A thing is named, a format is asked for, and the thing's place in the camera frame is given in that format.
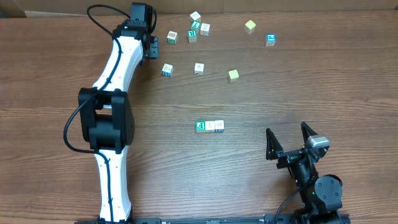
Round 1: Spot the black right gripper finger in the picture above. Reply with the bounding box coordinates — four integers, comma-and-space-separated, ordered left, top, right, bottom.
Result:
301, 122, 318, 146
266, 128, 284, 160

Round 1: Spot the green C wooden block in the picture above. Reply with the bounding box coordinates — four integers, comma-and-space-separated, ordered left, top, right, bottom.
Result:
195, 121, 206, 133

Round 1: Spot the blue top wooden block right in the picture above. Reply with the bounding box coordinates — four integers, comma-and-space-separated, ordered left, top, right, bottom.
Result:
266, 34, 276, 47

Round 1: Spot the yellow top wooden block far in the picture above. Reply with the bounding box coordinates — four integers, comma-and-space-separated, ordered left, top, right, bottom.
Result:
244, 20, 256, 34

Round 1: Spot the white picture wooden block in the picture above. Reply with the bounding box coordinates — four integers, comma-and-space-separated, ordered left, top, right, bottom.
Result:
194, 63, 205, 75

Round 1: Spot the plain wooden picture block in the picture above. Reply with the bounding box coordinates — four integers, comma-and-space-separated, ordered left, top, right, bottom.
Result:
205, 121, 215, 133

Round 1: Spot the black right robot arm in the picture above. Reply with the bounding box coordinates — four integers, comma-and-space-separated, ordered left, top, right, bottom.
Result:
264, 122, 351, 224

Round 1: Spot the white top block back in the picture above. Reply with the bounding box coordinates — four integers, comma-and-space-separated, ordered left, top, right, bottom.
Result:
190, 11, 201, 22

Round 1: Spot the green R wooden block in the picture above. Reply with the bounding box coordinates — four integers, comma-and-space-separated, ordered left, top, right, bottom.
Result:
187, 30, 197, 43

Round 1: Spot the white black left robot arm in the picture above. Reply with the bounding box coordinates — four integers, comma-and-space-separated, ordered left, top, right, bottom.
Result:
78, 2, 159, 223

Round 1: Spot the green L wooden block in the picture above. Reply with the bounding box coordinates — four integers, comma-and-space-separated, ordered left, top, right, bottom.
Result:
190, 21, 201, 32

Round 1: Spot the yellow wooden block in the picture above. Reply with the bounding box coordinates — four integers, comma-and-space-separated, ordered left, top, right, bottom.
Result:
228, 70, 239, 83
244, 20, 256, 34

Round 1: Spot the blue side picture block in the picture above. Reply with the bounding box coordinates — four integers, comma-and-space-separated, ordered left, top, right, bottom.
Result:
162, 63, 174, 77

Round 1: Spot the green B wooden block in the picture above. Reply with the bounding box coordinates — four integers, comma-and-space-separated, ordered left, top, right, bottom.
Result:
167, 30, 178, 45

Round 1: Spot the blue side wooden block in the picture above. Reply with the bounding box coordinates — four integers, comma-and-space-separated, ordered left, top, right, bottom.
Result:
214, 120, 224, 133

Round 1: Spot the white X wooden block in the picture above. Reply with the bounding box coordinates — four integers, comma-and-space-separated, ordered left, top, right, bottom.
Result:
200, 23, 210, 36

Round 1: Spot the yellow top wooden block near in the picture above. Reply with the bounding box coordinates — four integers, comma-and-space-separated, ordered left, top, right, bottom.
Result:
228, 70, 239, 83

